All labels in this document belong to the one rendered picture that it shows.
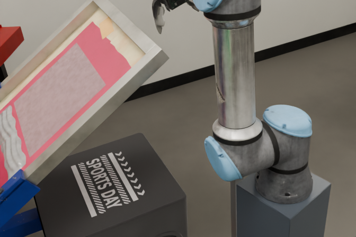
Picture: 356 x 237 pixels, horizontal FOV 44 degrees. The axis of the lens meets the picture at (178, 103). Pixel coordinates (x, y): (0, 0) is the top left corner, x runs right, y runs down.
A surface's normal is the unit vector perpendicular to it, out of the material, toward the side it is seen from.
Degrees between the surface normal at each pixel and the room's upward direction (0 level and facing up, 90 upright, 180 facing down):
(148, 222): 91
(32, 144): 32
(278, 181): 72
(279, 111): 8
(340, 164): 0
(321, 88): 0
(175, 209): 93
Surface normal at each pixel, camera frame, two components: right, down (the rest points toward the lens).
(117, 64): -0.54, -0.56
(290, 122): 0.04, -0.87
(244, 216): -0.75, 0.40
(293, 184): 0.13, 0.24
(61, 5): 0.43, 0.46
